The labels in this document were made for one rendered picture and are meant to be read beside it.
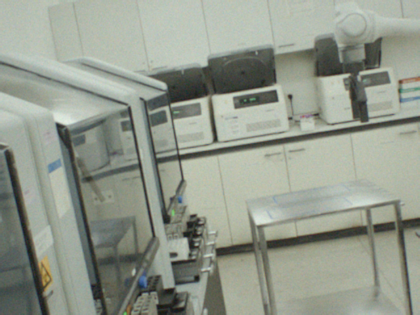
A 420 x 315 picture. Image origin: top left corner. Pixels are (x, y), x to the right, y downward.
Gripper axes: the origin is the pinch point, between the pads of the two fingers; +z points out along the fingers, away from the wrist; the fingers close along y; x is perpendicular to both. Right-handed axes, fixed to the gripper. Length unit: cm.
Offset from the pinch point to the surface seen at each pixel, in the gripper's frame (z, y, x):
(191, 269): 42, -17, 68
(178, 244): 34, -11, 72
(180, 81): -22, 247, 90
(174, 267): 40, -17, 74
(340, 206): 37.9, 21.9, 8.3
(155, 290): 32, -56, 74
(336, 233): 116, 224, -14
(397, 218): 46, 20, -14
